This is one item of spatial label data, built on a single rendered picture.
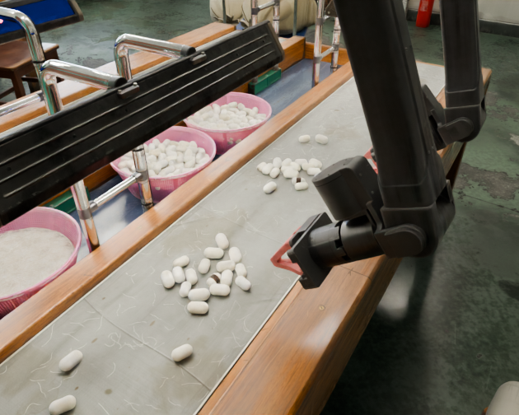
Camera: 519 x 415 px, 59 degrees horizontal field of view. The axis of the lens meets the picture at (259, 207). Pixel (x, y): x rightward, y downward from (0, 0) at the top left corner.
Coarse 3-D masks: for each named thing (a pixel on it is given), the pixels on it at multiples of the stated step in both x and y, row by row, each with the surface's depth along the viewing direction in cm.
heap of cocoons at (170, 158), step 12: (144, 144) 124; (156, 144) 125; (168, 144) 125; (180, 144) 125; (192, 144) 124; (132, 156) 120; (156, 156) 122; (168, 156) 118; (180, 156) 119; (192, 156) 118; (204, 156) 121; (120, 168) 116; (132, 168) 115; (156, 168) 114; (168, 168) 114; (180, 168) 114; (192, 168) 116
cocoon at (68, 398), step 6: (66, 396) 63; (72, 396) 64; (54, 402) 62; (60, 402) 62; (66, 402) 63; (72, 402) 63; (54, 408) 62; (60, 408) 62; (66, 408) 62; (54, 414) 62
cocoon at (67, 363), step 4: (72, 352) 69; (76, 352) 69; (80, 352) 69; (68, 356) 68; (72, 356) 68; (76, 356) 68; (80, 356) 69; (64, 360) 68; (68, 360) 68; (72, 360) 68; (76, 360) 68; (80, 360) 69; (60, 364) 68; (64, 364) 67; (68, 364) 68; (72, 364) 68; (76, 364) 69; (60, 368) 68; (64, 368) 67; (68, 368) 68
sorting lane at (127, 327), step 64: (320, 128) 132; (256, 192) 106; (192, 256) 89; (256, 256) 89; (64, 320) 76; (128, 320) 76; (192, 320) 76; (256, 320) 76; (0, 384) 67; (64, 384) 67; (128, 384) 67; (192, 384) 67
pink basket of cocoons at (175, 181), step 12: (168, 132) 127; (180, 132) 127; (192, 132) 126; (204, 144) 124; (204, 168) 113; (156, 180) 106; (168, 180) 107; (180, 180) 109; (132, 192) 115; (156, 192) 110; (168, 192) 111
